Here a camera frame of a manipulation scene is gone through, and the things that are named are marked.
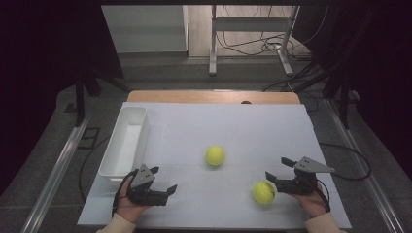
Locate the white table mat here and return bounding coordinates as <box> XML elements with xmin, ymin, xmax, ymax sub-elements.
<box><xmin>77</xmin><ymin>101</ymin><xmax>353</xmax><ymax>230</ymax></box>

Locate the black stand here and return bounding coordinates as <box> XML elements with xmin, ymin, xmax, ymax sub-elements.
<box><xmin>292</xmin><ymin>69</ymin><xmax>361</xmax><ymax>131</ymax></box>
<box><xmin>63</xmin><ymin>72</ymin><xmax>131</xmax><ymax>128</ymax></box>

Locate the wooden table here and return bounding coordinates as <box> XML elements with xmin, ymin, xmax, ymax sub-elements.
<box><xmin>125</xmin><ymin>89</ymin><xmax>302</xmax><ymax>105</ymax></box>

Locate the dark curtain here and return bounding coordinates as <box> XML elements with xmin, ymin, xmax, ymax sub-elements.
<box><xmin>292</xmin><ymin>0</ymin><xmax>412</xmax><ymax>183</ymax></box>
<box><xmin>0</xmin><ymin>0</ymin><xmax>125</xmax><ymax>197</ymax></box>

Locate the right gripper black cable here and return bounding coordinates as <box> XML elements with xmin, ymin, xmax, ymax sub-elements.
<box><xmin>311</xmin><ymin>179</ymin><xmax>331</xmax><ymax>214</ymax></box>

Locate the white metal stand frame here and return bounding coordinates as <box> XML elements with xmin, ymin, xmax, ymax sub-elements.
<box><xmin>208</xmin><ymin>4</ymin><xmax>301</xmax><ymax>78</ymax></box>

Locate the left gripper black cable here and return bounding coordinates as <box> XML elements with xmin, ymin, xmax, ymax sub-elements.
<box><xmin>111</xmin><ymin>168</ymin><xmax>140</xmax><ymax>218</ymax></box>

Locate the person's left hand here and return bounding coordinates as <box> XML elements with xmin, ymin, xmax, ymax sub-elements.
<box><xmin>114</xmin><ymin>176</ymin><xmax>151</xmax><ymax>224</ymax></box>

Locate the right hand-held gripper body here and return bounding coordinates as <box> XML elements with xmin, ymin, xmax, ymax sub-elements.
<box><xmin>275</xmin><ymin>156</ymin><xmax>336</xmax><ymax>196</ymax></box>

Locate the white cabinet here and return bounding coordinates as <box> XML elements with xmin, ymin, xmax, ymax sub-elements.
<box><xmin>100</xmin><ymin>4</ymin><xmax>189</xmax><ymax>54</ymax></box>

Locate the white plastic bin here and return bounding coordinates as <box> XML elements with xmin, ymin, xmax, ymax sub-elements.
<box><xmin>97</xmin><ymin>106</ymin><xmax>151</xmax><ymax>187</ymax></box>

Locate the black floor cable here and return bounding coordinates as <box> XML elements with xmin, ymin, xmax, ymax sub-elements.
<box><xmin>78</xmin><ymin>135</ymin><xmax>112</xmax><ymax>204</ymax></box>
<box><xmin>318</xmin><ymin>142</ymin><xmax>373</xmax><ymax>182</ymax></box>

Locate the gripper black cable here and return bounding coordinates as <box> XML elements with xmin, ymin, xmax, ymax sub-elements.
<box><xmin>311</xmin><ymin>179</ymin><xmax>331</xmax><ymax>214</ymax></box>
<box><xmin>111</xmin><ymin>168</ymin><xmax>140</xmax><ymax>218</ymax></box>

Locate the person's right hand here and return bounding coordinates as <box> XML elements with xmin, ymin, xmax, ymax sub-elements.
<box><xmin>289</xmin><ymin>183</ymin><xmax>329</xmax><ymax>220</ymax></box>

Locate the metal floor rail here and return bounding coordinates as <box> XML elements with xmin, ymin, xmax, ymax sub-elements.
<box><xmin>20</xmin><ymin>116</ymin><xmax>92</xmax><ymax>233</ymax></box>
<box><xmin>325</xmin><ymin>97</ymin><xmax>406</xmax><ymax>233</ymax></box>

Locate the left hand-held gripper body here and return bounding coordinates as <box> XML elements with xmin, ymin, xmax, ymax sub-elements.
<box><xmin>125</xmin><ymin>164</ymin><xmax>170</xmax><ymax>207</ymax></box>

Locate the yellow tennis ball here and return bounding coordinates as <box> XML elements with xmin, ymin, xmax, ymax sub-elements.
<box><xmin>204</xmin><ymin>145</ymin><xmax>226</xmax><ymax>167</ymax></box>
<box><xmin>252</xmin><ymin>181</ymin><xmax>277</xmax><ymax>206</ymax></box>

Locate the tangle of floor cables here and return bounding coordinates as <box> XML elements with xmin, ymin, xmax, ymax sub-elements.
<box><xmin>215</xmin><ymin>4</ymin><xmax>329</xmax><ymax>62</ymax></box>

